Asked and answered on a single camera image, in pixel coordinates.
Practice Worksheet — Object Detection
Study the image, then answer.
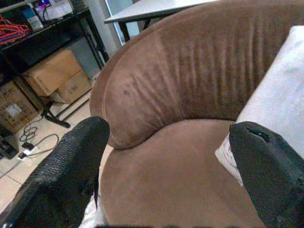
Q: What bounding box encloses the light grey pillow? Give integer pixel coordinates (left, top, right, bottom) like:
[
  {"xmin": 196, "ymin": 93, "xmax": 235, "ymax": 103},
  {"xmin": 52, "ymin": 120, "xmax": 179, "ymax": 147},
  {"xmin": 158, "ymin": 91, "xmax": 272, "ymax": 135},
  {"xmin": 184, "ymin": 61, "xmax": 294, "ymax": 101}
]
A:
[
  {"xmin": 215, "ymin": 25, "xmax": 304, "ymax": 187},
  {"xmin": 79, "ymin": 196, "xmax": 105, "ymax": 228}
]

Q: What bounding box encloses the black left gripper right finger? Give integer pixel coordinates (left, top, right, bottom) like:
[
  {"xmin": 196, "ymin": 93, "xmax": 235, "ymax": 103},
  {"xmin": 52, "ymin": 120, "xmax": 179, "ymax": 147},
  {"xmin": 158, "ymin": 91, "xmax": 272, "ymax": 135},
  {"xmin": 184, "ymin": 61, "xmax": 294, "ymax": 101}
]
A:
[{"xmin": 229, "ymin": 121, "xmax": 304, "ymax": 228}]

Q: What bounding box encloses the white power strip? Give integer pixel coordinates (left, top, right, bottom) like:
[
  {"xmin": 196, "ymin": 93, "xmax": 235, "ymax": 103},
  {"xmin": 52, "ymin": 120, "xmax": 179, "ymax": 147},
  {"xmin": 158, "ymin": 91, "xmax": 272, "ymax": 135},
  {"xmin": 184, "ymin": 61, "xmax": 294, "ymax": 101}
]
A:
[{"xmin": 18, "ymin": 145, "xmax": 40, "ymax": 162}]

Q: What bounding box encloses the cardboard box with black print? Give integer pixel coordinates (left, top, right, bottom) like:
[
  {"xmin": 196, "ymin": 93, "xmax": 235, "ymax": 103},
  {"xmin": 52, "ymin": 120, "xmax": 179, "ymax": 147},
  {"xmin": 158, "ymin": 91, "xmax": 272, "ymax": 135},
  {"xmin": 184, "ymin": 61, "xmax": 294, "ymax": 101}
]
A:
[{"xmin": 56, "ymin": 69, "xmax": 92, "ymax": 105}]

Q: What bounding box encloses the black box on floor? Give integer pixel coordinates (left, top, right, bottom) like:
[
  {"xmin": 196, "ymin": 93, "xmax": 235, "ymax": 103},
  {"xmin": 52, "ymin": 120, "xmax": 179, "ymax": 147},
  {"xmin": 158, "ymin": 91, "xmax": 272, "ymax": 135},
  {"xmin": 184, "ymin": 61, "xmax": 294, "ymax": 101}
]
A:
[{"xmin": 0, "ymin": 125, "xmax": 19, "ymax": 160}]

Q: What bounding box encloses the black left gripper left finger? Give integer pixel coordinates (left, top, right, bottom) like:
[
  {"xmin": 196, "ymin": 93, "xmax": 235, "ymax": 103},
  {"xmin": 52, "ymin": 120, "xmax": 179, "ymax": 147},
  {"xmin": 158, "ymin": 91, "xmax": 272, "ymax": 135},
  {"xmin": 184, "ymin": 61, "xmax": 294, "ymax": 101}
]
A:
[{"xmin": 0, "ymin": 115, "xmax": 111, "ymax": 228}]

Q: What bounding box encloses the brown velvet sofa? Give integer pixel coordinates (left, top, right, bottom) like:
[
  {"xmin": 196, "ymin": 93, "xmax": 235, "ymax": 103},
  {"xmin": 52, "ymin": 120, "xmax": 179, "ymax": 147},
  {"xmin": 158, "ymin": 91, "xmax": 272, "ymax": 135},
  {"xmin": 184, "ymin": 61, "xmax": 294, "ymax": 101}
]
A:
[{"xmin": 89, "ymin": 0, "xmax": 304, "ymax": 228}]

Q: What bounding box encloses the white table with black legs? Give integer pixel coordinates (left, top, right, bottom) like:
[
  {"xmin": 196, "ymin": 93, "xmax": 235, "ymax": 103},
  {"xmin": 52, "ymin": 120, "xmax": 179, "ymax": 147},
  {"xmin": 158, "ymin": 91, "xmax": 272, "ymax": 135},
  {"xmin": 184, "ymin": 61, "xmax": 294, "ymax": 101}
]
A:
[{"xmin": 104, "ymin": 0, "xmax": 224, "ymax": 43}]

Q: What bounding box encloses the large plain cardboard box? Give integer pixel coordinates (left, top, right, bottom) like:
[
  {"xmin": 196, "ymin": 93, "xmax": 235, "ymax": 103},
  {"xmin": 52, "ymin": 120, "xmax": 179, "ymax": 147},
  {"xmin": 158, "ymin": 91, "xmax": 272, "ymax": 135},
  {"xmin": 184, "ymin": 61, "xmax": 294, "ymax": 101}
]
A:
[{"xmin": 22, "ymin": 49, "xmax": 83, "ymax": 97}]

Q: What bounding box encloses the red clothes hangers bundle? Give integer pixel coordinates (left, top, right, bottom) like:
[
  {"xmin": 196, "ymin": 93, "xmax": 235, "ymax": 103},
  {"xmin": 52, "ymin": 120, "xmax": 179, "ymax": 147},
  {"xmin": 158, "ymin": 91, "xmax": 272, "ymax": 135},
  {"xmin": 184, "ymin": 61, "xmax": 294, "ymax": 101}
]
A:
[{"xmin": 0, "ymin": 14, "xmax": 30, "ymax": 46}]

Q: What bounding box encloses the black metal shelf rack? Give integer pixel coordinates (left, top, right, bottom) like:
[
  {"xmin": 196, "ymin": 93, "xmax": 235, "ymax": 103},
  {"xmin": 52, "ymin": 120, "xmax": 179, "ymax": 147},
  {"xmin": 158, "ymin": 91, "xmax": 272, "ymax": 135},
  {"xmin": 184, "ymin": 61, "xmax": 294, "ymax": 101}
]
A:
[{"xmin": 0, "ymin": 0, "xmax": 110, "ymax": 129}]

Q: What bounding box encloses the cardboard box with white label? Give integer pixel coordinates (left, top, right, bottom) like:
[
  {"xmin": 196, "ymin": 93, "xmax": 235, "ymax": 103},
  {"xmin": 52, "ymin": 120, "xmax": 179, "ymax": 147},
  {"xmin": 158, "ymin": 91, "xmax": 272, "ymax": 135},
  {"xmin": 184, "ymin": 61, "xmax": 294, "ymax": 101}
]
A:
[{"xmin": 0, "ymin": 80, "xmax": 39, "ymax": 134}]

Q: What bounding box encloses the grey floor cable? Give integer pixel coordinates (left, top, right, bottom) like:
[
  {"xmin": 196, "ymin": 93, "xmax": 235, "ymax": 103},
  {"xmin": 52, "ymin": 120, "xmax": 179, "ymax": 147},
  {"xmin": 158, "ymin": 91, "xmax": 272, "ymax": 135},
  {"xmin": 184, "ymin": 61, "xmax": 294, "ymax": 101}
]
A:
[{"xmin": 20, "ymin": 118, "xmax": 60, "ymax": 158}]

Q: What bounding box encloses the white container on shelf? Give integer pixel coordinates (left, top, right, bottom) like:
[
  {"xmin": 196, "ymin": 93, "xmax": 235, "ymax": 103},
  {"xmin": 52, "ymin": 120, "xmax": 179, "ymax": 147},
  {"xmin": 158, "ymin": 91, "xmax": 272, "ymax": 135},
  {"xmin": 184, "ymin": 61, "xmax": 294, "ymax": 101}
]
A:
[{"xmin": 23, "ymin": 6, "xmax": 45, "ymax": 31}]

